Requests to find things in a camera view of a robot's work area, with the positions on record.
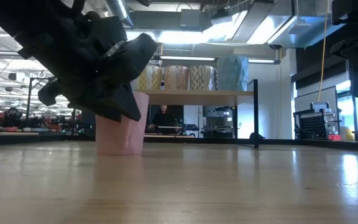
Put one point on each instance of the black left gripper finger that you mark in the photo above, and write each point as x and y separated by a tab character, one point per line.
113	105

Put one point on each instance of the pink faceted mug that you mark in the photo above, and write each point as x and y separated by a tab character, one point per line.
120	137

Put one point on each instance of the yellow patterned mug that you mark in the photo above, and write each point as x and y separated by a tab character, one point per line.
156	81

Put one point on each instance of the orange patterned mug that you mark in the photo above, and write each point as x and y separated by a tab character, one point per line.
176	77

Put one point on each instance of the tan diamond patterned mug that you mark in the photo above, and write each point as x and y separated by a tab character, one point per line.
200	77

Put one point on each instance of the black geometric patterned white mug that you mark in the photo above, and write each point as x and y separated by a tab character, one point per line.
216	79

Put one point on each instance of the blue faceted mug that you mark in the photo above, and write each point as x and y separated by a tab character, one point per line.
233	73

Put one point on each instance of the background black robot arm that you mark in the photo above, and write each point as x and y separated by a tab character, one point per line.
12	115

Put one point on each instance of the black cabinet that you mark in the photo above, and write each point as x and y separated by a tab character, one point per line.
89	124

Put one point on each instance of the person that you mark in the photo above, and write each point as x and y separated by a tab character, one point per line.
163	119

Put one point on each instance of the yellow container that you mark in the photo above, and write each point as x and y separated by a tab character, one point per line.
348	134

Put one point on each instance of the red container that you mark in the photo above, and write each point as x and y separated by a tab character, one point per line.
334	137

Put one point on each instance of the linear ceiling light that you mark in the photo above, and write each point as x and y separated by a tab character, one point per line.
263	61
186	58

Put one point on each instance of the black equipment cart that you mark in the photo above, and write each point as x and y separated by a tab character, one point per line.
217	121

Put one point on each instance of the grey ceiling box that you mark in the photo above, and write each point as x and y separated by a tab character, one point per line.
190	19

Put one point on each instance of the silver ventilation duct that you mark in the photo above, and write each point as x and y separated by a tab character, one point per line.
118	11

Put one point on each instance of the black background frame rig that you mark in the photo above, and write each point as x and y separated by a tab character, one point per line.
29	99

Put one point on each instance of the wooden shelf with black frame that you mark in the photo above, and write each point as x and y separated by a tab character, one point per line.
197	97

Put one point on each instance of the black table frame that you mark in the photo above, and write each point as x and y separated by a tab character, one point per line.
278	142

